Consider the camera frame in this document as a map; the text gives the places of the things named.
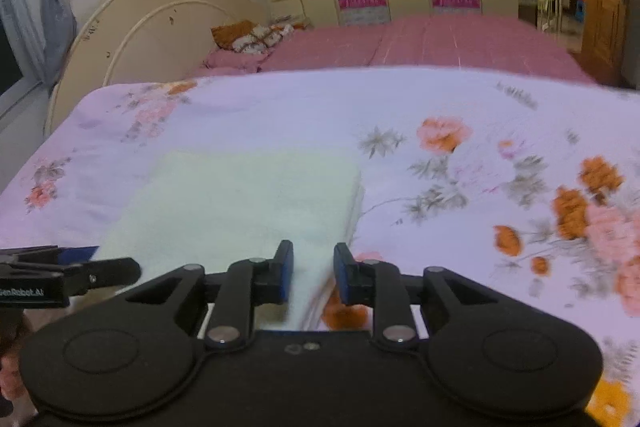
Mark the pink checked bed cover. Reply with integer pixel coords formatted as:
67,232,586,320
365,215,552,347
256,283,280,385
187,14,597,86

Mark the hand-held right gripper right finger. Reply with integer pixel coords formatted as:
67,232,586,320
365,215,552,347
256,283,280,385
333,242,494,351

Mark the white cloth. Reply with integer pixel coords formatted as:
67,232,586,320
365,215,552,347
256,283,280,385
94,150,367,334

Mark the metal drying rack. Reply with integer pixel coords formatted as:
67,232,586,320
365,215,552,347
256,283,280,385
539,0,564,32

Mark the cream bed headboard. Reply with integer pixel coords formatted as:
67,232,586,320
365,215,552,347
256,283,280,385
44,0,269,138

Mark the orange patterned pillow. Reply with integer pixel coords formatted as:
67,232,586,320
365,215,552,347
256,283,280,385
209,20,296,56

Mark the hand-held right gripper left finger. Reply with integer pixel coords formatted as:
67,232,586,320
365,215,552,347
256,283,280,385
125,239,295,351

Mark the floral bedsheet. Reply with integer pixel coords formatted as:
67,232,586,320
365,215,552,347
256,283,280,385
0,65,640,427

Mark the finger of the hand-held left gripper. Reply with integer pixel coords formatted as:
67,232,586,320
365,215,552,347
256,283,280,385
0,245,100,267
60,257,143,297

